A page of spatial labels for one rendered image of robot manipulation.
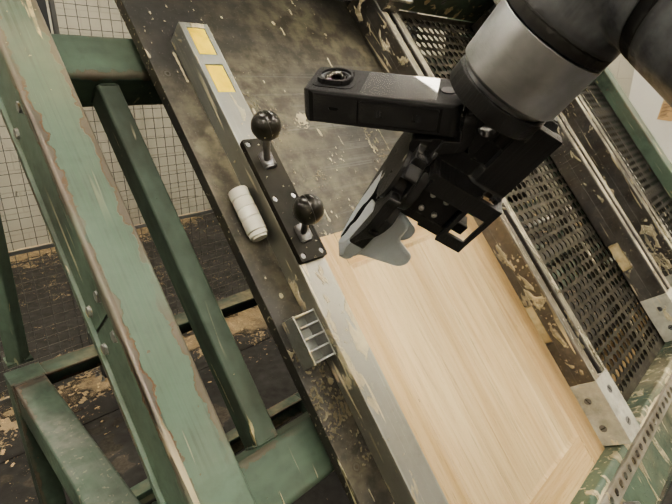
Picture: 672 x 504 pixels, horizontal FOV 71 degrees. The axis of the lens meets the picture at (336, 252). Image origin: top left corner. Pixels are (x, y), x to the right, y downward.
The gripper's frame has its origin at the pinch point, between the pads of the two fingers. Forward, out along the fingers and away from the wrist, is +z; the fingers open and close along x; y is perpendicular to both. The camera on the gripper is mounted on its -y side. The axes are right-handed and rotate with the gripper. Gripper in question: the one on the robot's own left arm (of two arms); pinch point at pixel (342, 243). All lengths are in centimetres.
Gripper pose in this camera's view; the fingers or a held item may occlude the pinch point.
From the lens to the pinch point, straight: 45.4
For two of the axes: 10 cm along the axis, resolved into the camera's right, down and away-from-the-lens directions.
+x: 2.2, -6.9, 6.9
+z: -4.5, 5.6, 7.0
